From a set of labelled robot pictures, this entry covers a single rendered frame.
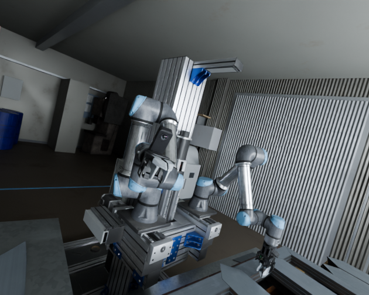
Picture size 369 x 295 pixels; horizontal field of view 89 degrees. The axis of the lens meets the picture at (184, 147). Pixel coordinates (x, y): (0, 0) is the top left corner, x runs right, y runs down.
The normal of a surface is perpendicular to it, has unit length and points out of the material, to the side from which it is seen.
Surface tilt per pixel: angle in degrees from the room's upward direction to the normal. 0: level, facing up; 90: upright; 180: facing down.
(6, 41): 90
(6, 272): 0
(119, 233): 90
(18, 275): 0
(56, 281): 0
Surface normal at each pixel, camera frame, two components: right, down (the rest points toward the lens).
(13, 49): 0.71, 0.23
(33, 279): 0.25, -0.97
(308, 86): -0.66, -0.12
